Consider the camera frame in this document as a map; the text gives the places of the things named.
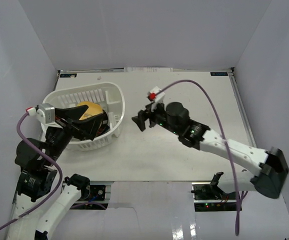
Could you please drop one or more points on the round black rimmed plate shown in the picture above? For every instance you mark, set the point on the round black rimmed plate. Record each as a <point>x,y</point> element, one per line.
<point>104,127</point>

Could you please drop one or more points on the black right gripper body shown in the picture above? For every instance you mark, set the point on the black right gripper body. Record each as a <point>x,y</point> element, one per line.
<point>159,116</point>

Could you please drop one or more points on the yellow square panda dish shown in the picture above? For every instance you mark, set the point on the yellow square panda dish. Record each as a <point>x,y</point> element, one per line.
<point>93,109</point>

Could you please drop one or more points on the papers at table back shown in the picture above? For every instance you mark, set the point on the papers at table back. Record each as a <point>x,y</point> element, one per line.
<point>148,69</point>

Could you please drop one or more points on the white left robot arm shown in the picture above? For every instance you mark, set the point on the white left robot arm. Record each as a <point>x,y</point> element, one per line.
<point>43,195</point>

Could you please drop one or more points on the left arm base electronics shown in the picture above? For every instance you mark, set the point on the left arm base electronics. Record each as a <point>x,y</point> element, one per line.
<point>94,199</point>

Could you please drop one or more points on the white plastic dish bin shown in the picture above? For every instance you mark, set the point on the white plastic dish bin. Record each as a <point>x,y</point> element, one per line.
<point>108,95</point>

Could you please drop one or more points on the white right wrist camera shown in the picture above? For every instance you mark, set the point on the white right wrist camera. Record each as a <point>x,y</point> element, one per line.
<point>156,96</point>

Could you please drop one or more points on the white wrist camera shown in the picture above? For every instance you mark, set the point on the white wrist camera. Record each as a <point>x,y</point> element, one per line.
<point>44,113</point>
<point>156,96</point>

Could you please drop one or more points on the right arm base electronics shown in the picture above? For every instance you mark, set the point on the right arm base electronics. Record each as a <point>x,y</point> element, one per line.
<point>209,198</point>

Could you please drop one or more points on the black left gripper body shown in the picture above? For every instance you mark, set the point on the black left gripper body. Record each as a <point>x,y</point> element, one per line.
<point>66,124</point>

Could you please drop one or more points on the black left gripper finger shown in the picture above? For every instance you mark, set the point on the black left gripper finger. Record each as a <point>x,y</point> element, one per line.
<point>72,113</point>
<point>86,129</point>

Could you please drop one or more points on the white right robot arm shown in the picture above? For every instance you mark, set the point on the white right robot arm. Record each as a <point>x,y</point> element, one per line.
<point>266,170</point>

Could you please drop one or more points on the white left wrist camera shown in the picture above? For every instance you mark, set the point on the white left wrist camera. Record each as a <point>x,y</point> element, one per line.
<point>44,113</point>

